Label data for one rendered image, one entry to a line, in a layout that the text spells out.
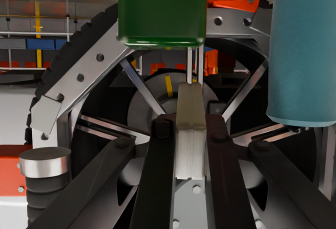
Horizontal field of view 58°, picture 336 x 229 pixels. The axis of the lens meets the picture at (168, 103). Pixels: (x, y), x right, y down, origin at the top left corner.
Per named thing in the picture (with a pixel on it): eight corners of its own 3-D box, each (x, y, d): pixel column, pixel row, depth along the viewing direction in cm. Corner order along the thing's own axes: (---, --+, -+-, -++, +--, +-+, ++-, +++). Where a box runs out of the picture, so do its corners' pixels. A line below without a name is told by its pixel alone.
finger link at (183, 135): (189, 180, 15) (174, 180, 15) (189, 121, 22) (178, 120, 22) (191, 128, 14) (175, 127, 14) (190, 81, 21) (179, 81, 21)
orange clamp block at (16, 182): (49, 143, 56) (0, 143, 56) (31, 156, 48) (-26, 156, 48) (51, 180, 57) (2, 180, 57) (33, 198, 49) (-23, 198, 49)
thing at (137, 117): (134, 65, 102) (122, 157, 106) (132, 65, 94) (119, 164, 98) (227, 78, 103) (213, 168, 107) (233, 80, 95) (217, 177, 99)
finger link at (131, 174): (174, 189, 14) (108, 187, 14) (177, 135, 18) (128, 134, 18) (174, 161, 13) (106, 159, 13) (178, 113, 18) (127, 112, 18)
